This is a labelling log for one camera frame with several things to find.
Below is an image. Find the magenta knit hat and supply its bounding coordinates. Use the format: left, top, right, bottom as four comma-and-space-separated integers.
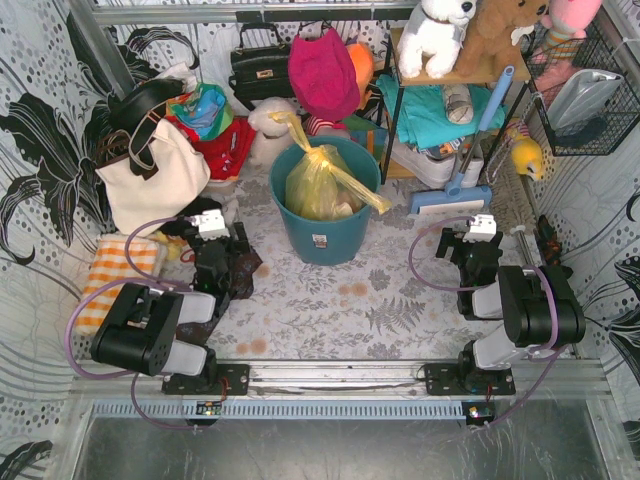
288, 28, 360, 122

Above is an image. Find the white plush dog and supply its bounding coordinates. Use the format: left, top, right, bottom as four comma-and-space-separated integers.
398, 0, 477, 79

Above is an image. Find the metal base rail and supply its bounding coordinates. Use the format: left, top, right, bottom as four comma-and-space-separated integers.
71, 358, 616, 424

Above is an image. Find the dark patterned necktie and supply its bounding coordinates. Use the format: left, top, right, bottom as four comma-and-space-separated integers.
177, 246, 262, 346

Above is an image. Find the pink white plush doll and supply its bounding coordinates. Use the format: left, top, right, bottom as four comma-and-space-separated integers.
304, 116, 352, 140

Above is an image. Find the rainbow striped bag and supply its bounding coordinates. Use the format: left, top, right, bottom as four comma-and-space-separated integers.
344, 115, 388, 162

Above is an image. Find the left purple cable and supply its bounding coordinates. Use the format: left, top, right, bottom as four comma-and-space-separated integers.
65, 215, 201, 431

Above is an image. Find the white storage box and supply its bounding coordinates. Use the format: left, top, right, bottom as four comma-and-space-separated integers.
391, 143, 484, 189

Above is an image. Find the cream tote bag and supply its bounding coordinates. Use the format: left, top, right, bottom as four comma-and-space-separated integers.
96, 119, 210, 236

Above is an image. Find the black leather handbag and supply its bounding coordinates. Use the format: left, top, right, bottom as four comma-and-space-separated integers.
229, 22, 295, 111

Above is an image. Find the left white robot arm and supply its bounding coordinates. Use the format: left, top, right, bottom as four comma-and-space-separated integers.
90, 221, 252, 397

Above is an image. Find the yellow plush duck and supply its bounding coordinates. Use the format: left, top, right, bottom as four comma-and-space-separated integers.
506, 123, 544, 181

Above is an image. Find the teal trash bin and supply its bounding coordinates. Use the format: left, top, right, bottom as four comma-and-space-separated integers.
268, 136, 381, 266

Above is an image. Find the grey patterned pouch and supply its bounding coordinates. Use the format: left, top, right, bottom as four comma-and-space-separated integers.
441, 84, 474, 125

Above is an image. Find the colourful striped cloth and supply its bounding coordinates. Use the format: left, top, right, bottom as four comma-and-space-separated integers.
165, 83, 234, 142

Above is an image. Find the brown teddy bear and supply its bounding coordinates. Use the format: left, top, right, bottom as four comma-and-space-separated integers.
455, 0, 549, 77

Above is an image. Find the yellow trash bag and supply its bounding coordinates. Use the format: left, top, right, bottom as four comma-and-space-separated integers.
269, 111, 392, 221

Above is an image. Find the red cloth in basket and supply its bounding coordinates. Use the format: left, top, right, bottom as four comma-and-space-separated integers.
178, 117, 256, 181

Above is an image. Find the black round hat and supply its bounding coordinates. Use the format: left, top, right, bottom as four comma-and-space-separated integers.
109, 78, 185, 133

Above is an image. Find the beige chenille duster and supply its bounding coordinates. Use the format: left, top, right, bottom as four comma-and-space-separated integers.
485, 145, 535, 234

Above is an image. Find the silver foil pouch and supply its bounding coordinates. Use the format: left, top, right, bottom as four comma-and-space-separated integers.
547, 69, 624, 130

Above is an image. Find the orange checked towel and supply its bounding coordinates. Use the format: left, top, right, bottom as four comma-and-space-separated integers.
74, 234, 168, 335

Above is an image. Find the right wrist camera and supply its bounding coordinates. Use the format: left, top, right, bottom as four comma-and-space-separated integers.
463, 214, 498, 242

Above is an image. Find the black wire basket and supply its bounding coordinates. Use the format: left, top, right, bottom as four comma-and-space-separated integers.
522, 24, 639, 156

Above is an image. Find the wooden shelf rack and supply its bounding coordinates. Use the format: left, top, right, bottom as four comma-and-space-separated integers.
377, 28, 500, 183

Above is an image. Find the white fluffy plush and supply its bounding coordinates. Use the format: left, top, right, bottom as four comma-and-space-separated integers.
248, 97, 296, 166

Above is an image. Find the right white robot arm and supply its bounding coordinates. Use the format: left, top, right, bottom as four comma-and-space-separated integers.
425, 228, 586, 396

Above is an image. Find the orange plush toy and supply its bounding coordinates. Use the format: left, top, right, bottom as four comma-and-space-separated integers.
346, 43, 374, 109

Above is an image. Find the teal folded cloth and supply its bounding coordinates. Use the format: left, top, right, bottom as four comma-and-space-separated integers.
395, 85, 491, 149

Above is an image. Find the pink plush toy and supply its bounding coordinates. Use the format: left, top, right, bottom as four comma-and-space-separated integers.
531, 0, 602, 64

